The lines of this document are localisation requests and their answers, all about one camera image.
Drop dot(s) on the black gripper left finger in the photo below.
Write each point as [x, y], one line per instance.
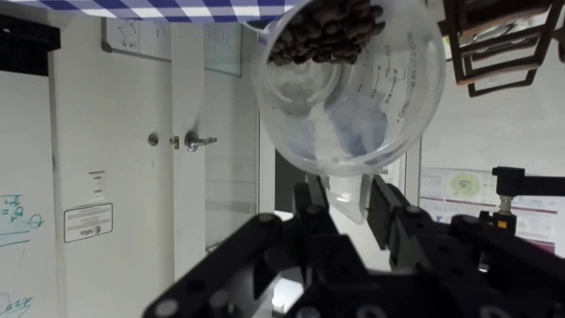
[311, 205]

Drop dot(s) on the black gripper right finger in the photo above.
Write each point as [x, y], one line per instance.
[394, 217]

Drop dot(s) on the white cup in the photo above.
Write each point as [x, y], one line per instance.
[353, 117]

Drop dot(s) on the dark coffee beans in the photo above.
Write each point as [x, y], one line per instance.
[328, 32]

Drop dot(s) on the white poster green print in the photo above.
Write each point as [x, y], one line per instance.
[464, 186]

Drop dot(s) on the brown wooden chair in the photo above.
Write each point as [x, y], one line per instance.
[500, 64]

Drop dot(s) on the blue white checkered tablecloth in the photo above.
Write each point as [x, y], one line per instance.
[146, 11]

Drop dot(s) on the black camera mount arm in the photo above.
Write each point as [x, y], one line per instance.
[530, 178]

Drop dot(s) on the white wall notice sign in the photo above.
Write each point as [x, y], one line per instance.
[88, 223]

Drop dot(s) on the wall whiteboard with writing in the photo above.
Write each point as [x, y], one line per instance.
[23, 265]

